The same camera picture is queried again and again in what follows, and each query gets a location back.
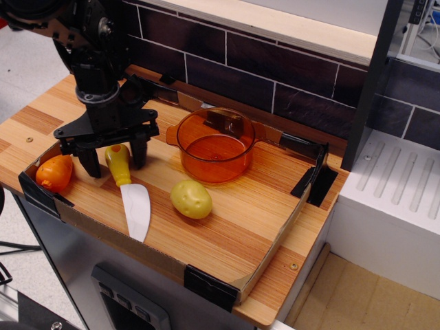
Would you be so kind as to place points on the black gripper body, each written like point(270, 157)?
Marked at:
point(112, 118)

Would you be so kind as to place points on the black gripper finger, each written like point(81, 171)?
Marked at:
point(138, 144)
point(88, 158)

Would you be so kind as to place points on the yellow handled toy knife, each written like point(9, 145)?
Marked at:
point(135, 197)

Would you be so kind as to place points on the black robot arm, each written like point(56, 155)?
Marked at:
point(90, 39)

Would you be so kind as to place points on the cardboard fence with black tape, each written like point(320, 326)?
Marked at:
point(257, 237)

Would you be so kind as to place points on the orange transparent plastic pot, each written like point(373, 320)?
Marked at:
point(216, 144)

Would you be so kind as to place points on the orange toy carrot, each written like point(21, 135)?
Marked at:
point(55, 174)

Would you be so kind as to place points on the yellow toy potato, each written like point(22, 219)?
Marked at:
point(191, 199)

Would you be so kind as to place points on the toy oven control panel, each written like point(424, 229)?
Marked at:
point(126, 307)

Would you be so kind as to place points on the white toy sink drainboard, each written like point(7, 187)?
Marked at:
point(386, 219)

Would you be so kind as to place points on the black vertical post right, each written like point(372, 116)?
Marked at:
point(358, 133)

